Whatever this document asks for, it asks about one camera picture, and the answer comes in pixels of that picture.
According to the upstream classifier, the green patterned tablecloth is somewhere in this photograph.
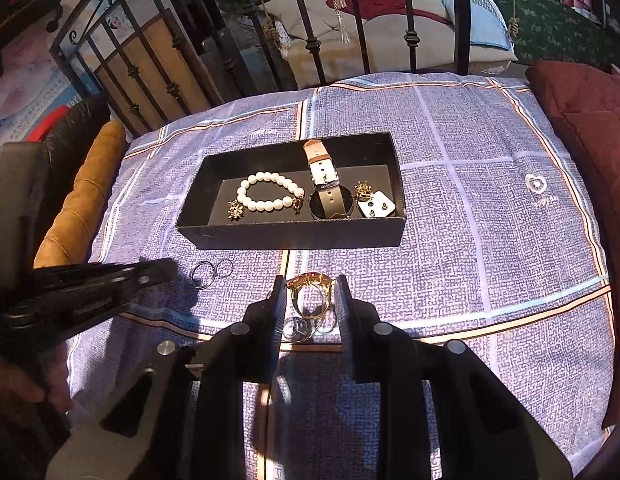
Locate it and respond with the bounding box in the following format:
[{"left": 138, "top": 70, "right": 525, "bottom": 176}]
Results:
[{"left": 494, "top": 0, "right": 620, "bottom": 70}]

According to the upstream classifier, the wooden door panel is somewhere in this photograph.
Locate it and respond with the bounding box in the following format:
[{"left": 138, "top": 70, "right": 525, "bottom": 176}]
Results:
[{"left": 85, "top": 10, "right": 222, "bottom": 136}]

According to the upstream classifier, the large silver hoop ring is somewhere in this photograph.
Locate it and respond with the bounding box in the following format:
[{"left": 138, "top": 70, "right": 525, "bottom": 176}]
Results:
[{"left": 189, "top": 260, "right": 220, "bottom": 290}]

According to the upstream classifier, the small silver charm ring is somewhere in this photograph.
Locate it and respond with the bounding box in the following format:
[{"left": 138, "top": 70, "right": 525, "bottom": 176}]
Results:
[{"left": 281, "top": 314, "right": 317, "bottom": 344}]

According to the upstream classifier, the maroon pillow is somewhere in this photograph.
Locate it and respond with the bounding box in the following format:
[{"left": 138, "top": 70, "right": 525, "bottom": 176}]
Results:
[{"left": 526, "top": 61, "right": 620, "bottom": 426}]

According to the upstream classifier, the gold charm earring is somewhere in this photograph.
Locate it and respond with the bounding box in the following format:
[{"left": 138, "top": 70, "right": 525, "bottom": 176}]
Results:
[{"left": 353, "top": 181, "right": 373, "bottom": 202}]

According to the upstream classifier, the black leather cushion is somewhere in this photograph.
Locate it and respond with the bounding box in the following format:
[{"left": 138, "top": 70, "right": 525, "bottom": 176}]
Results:
[{"left": 34, "top": 93, "right": 110, "bottom": 245}]

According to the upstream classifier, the black jewelry tray box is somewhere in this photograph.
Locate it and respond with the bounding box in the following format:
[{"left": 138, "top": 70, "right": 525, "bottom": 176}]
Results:
[{"left": 176, "top": 132, "right": 406, "bottom": 250}]

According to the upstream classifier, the black iron bed frame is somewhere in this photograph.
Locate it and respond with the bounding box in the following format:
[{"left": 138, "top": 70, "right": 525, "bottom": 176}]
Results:
[{"left": 49, "top": 0, "right": 474, "bottom": 137}]

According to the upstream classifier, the beige strap wristwatch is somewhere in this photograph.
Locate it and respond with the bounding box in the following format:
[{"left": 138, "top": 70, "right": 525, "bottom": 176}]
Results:
[{"left": 303, "top": 139, "right": 349, "bottom": 219}]

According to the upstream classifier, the white pearl bracelet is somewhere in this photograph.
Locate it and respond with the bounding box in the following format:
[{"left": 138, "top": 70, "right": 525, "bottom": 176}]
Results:
[{"left": 236, "top": 170, "right": 307, "bottom": 213}]

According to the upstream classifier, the white earring card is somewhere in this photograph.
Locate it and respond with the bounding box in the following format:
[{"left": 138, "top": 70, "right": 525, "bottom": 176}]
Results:
[{"left": 357, "top": 191, "right": 395, "bottom": 218}]

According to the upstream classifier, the purple plaid bed sheet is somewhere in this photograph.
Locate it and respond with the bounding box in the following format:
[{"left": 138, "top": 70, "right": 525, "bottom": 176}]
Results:
[{"left": 69, "top": 73, "right": 616, "bottom": 470}]

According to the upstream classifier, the gold ornate ring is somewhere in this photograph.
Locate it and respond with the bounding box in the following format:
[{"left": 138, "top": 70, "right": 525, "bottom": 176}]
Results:
[{"left": 286, "top": 272, "right": 337, "bottom": 328}]

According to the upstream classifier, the beige sofa with red throw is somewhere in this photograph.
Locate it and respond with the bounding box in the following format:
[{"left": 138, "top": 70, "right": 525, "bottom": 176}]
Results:
[{"left": 264, "top": 0, "right": 518, "bottom": 89}]

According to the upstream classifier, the gold flower brooch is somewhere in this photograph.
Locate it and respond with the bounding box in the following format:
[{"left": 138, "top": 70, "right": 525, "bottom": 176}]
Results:
[{"left": 227, "top": 200, "right": 245, "bottom": 221}]

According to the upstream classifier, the light blue pillow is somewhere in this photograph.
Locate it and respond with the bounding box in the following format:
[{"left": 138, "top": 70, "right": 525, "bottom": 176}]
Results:
[{"left": 470, "top": 2, "right": 512, "bottom": 50}]

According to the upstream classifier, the person's left hand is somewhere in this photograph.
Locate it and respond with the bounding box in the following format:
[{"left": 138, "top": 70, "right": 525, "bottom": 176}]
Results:
[{"left": 0, "top": 342, "right": 72, "bottom": 469}]

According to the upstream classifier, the mustard yellow cushion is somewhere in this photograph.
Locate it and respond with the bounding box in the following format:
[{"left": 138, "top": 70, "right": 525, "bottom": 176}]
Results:
[{"left": 33, "top": 120, "right": 125, "bottom": 269}]

